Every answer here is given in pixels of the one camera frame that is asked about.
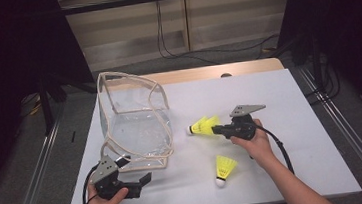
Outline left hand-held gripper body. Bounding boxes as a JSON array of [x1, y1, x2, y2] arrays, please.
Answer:
[[88, 151, 142, 203]]

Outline metal floor rail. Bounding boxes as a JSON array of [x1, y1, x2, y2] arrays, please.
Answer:
[[297, 63, 362, 204], [0, 106, 74, 204]]

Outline dark curtain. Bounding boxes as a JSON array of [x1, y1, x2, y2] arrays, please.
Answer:
[[0, 0, 105, 201], [274, 0, 362, 130]]

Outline hand-held gripper black cable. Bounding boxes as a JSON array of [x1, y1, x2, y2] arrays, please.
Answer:
[[78, 163, 104, 204], [252, 120, 295, 179]]

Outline black wall cable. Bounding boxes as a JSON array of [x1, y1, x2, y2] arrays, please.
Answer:
[[156, 0, 282, 62], [153, 0, 224, 71]]

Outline wooden table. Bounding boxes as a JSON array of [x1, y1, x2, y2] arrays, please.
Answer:
[[97, 56, 286, 93]]

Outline person's right hand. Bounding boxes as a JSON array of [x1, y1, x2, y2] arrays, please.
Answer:
[[229, 116, 277, 173]]

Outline clear bag with beige trim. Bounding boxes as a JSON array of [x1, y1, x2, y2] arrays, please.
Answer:
[[91, 65, 177, 176]]

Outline left hand-held gripper black cable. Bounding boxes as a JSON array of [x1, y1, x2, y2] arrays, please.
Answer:
[[78, 163, 104, 204]]

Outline black metal stand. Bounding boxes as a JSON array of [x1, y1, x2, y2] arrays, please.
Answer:
[[307, 28, 325, 95], [37, 72, 72, 136]]

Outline black floor cables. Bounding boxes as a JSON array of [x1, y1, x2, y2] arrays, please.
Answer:
[[302, 63, 343, 106]]

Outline white table cover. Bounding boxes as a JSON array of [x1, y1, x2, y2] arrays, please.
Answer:
[[53, 62, 362, 204]]

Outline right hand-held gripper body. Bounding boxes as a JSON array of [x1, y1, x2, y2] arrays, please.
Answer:
[[226, 102, 270, 143]]

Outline right hand-held gripper black cable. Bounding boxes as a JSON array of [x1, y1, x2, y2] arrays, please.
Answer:
[[252, 120, 295, 179]]

